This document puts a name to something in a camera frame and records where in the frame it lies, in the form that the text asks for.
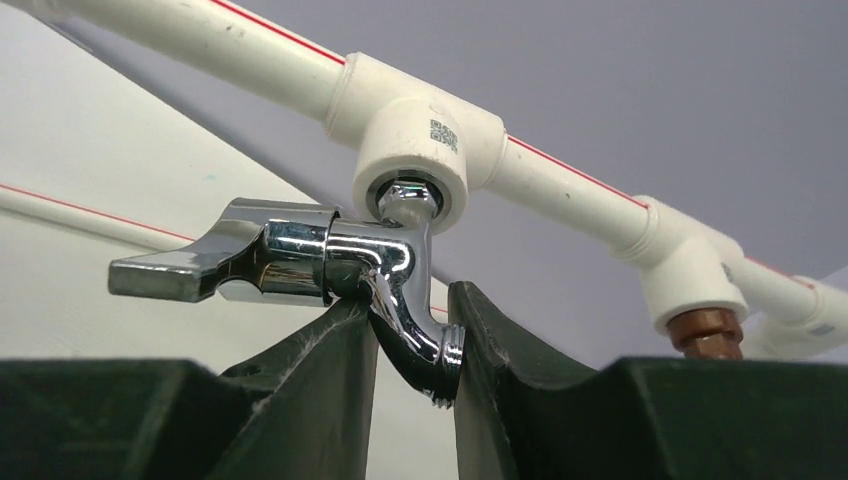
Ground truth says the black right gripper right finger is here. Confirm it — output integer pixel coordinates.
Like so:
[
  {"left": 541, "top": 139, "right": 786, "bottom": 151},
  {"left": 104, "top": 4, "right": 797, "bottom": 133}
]
[{"left": 448, "top": 282, "right": 847, "bottom": 479}]

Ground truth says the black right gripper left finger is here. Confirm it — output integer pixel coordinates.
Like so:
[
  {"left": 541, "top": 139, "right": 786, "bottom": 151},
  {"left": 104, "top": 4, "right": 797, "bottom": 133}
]
[{"left": 1, "top": 301, "right": 377, "bottom": 479}]

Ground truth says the chrome metal faucet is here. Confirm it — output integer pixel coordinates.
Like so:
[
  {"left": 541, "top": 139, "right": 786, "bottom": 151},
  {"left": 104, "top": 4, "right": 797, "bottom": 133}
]
[{"left": 108, "top": 177, "right": 465, "bottom": 408}]

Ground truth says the white pvc pipe frame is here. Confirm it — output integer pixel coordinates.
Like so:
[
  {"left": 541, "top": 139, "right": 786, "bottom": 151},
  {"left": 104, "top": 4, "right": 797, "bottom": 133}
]
[{"left": 15, "top": 1, "right": 847, "bottom": 359}]

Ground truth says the brown plastic faucet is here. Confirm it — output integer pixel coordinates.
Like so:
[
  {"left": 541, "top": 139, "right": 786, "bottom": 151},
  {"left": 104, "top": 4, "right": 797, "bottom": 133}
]
[{"left": 666, "top": 308, "right": 744, "bottom": 360}]

